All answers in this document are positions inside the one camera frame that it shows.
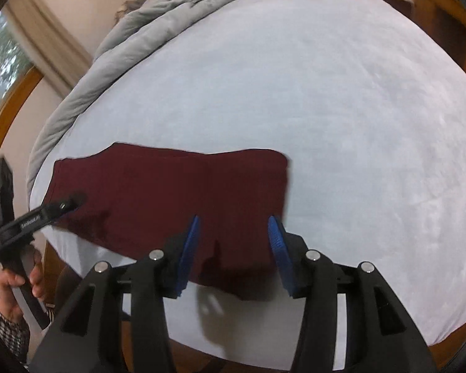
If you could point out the person's left forearm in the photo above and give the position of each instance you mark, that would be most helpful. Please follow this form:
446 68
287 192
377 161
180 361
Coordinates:
7 334

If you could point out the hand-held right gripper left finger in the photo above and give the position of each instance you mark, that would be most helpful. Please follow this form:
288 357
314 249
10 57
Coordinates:
188 252

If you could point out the beige window curtain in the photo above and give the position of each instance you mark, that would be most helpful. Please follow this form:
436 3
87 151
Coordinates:
42 42

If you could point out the grey duvet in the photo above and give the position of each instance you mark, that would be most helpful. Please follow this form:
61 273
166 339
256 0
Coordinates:
147 27

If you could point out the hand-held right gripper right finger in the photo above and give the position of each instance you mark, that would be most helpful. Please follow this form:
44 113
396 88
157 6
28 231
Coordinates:
279 252

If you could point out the wooden desk cabinet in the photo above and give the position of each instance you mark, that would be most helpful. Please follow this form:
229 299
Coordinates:
450 27

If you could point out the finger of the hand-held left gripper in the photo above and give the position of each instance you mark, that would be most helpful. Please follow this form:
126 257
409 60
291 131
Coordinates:
64 206

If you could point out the bed with light blue sheet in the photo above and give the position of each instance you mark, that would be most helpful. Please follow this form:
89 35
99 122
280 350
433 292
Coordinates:
295 85

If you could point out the person's left hand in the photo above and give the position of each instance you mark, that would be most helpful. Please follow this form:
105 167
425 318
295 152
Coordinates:
11 295

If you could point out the window with wooden frame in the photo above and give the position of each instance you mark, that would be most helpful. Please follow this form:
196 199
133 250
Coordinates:
4 66

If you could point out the maroon pants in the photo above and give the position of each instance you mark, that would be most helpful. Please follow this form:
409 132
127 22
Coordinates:
159 186

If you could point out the wooden bed frame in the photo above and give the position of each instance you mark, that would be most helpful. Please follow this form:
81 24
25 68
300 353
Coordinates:
50 256

